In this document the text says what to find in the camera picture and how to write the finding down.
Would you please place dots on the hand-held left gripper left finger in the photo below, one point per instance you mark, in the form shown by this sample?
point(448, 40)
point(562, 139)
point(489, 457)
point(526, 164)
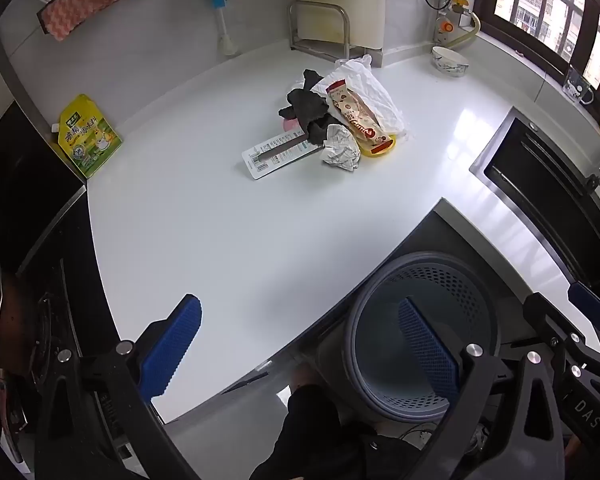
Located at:
point(172, 345)

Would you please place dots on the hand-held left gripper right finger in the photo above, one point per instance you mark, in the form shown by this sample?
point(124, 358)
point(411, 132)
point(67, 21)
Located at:
point(430, 347)

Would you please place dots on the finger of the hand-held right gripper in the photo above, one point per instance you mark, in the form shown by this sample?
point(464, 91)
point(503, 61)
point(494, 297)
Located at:
point(587, 305)
point(545, 312)

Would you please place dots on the grey perforated trash bin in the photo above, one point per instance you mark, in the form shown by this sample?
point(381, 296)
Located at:
point(340, 360)

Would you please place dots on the yellow plastic lid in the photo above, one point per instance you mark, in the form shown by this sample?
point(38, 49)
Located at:
point(382, 149)

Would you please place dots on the white toothbrush package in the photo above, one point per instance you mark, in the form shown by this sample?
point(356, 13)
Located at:
point(275, 154)

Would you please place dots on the white paper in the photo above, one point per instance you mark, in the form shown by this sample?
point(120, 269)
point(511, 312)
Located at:
point(340, 149)

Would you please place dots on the red brown snack wrapper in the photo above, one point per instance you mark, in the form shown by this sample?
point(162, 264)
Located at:
point(352, 110)

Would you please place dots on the white plastic bag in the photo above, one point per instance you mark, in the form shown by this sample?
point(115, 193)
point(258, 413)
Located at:
point(380, 92)

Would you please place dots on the black cloth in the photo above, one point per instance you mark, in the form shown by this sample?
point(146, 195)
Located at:
point(307, 107)

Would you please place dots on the black kitchen sink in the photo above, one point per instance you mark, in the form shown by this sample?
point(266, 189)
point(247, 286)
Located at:
point(540, 190)

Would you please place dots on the person's dark clothing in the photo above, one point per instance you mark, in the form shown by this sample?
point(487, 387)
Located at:
point(320, 435)

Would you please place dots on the black cooktop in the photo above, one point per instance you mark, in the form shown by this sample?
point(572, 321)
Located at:
point(30, 200)

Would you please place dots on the clear glass mug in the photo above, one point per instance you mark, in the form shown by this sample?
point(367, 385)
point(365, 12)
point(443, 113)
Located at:
point(577, 87)

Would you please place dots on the yellow green seasoning packet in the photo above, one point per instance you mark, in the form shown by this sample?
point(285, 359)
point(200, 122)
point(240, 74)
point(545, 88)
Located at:
point(87, 135)

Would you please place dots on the pink filled bag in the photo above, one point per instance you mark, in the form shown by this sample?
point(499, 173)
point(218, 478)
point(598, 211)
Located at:
point(289, 124)

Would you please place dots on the white patterned bowl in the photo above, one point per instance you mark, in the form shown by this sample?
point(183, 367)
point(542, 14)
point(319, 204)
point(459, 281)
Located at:
point(450, 62)

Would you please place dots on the gas valve assembly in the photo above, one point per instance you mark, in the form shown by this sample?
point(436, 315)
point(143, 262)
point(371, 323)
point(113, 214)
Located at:
point(445, 25)

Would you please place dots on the metal counter rack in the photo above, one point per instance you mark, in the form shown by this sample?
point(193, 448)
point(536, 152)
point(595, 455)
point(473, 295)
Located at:
point(320, 45)

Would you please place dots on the pink waffle cloth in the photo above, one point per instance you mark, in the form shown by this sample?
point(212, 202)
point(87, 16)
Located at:
point(85, 2)

